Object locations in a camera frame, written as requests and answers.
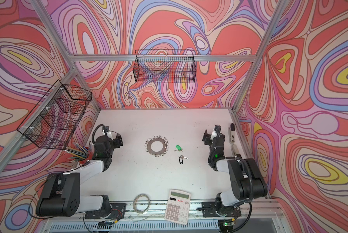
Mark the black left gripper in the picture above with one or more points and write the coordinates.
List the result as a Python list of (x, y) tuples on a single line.
[(118, 141)]

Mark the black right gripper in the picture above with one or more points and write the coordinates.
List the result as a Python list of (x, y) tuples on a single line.
[(207, 138)]

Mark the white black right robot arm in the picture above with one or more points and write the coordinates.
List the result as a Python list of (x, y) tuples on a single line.
[(246, 181)]

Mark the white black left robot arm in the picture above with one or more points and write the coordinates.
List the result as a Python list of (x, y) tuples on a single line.
[(61, 193)]

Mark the key with green tag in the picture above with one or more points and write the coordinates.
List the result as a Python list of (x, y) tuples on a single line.
[(178, 148)]

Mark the white black remote control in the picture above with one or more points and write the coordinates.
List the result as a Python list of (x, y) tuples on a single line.
[(232, 133)]

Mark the red pencil cup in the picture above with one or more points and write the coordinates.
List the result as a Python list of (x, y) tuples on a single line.
[(78, 153)]

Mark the clear tape roll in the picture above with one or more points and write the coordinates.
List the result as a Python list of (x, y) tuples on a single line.
[(141, 204)]

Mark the white desk calculator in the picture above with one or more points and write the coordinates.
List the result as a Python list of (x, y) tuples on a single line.
[(177, 208)]

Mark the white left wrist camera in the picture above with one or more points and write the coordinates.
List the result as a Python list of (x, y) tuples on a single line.
[(111, 134)]

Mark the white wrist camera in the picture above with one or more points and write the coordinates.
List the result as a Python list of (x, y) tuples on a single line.
[(111, 134), (217, 132)]

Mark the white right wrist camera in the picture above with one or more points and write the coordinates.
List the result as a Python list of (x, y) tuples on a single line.
[(217, 132)]

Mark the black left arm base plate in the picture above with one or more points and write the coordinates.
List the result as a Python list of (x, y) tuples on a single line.
[(115, 211)]

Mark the black wire basket left wall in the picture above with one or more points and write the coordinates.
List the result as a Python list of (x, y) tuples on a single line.
[(53, 122)]

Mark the black wire basket wall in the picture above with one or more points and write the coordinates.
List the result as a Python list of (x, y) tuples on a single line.
[(53, 122), (165, 66)]

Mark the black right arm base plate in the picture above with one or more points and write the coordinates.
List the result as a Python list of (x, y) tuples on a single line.
[(214, 209)]

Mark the aluminium front rail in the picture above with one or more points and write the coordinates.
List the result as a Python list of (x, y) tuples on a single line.
[(263, 216)]

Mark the black wire basket back wall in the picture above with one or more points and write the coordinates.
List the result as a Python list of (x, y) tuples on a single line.
[(165, 66)]

